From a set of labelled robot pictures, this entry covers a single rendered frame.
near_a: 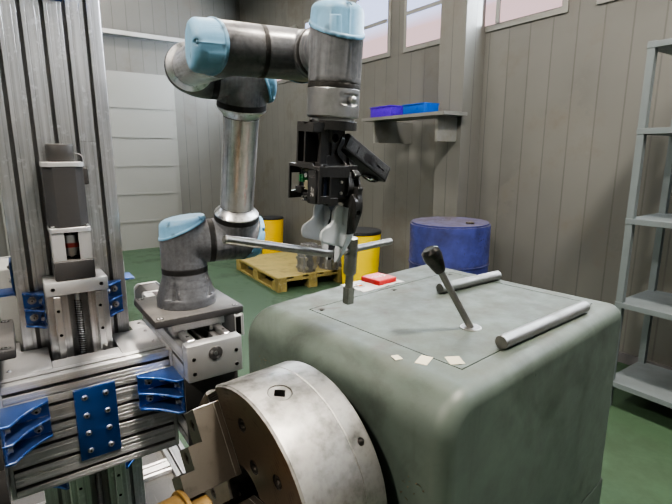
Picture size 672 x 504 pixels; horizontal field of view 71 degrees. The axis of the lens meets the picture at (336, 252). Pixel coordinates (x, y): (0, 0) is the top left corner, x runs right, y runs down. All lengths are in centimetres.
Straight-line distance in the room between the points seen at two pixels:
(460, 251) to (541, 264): 86
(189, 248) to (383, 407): 72
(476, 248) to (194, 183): 585
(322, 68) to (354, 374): 44
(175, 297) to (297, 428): 71
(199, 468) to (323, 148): 46
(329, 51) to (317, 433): 50
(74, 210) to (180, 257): 26
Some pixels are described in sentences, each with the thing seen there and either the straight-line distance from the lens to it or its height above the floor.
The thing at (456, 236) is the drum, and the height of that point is 92.
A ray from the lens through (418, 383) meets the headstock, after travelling 67.
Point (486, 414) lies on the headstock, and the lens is 69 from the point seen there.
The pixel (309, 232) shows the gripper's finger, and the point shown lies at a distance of 73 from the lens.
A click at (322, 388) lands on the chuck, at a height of 123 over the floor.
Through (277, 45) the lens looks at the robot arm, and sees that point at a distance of 75.
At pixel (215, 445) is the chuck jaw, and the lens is 72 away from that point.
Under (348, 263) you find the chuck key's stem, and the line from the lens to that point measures 77.
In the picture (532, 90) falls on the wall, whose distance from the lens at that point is 446.
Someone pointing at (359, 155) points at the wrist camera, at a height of 155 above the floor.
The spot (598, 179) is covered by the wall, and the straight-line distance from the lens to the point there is 412.
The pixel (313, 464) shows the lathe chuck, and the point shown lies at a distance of 62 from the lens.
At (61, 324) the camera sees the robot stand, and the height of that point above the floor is 115.
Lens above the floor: 155
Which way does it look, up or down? 12 degrees down
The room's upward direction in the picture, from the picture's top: straight up
